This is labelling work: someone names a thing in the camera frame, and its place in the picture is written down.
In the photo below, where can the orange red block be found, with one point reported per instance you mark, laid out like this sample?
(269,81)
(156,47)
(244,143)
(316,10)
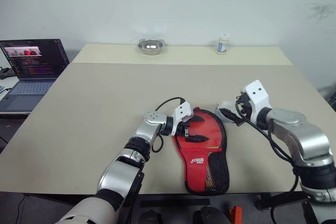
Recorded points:
(235,214)

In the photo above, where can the black red paddle case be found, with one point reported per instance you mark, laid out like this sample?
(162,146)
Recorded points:
(194,171)

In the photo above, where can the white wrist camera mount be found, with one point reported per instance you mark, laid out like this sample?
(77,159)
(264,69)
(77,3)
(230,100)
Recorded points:
(182,112)
(258,98)

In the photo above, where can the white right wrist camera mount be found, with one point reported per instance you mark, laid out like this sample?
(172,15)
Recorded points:
(258,98)

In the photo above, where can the black handheld controller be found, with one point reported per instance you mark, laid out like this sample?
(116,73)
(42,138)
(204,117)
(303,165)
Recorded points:
(5,73)

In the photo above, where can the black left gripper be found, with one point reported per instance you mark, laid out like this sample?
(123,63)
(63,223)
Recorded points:
(182,129)

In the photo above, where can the black table leg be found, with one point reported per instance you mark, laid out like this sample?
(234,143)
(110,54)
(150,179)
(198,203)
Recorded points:
(281,200)

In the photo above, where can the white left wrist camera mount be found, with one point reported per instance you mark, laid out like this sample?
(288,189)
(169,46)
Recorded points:
(182,112)

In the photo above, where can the dark rounded shape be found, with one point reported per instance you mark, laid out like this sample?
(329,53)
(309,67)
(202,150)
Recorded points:
(210,216)
(149,217)

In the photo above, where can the small white plastic bottle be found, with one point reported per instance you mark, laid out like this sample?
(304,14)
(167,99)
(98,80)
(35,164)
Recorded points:
(223,45)

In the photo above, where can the blue open laptop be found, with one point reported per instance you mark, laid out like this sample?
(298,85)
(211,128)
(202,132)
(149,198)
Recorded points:
(29,77)

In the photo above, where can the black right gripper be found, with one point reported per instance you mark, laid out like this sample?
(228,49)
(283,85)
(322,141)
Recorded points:
(244,108)

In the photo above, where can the stainless steel bowl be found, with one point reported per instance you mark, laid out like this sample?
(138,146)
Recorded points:
(151,47)

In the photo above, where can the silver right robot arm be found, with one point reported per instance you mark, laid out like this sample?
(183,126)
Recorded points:
(304,140)

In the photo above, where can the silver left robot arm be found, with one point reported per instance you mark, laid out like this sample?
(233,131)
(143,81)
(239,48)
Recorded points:
(123,171)

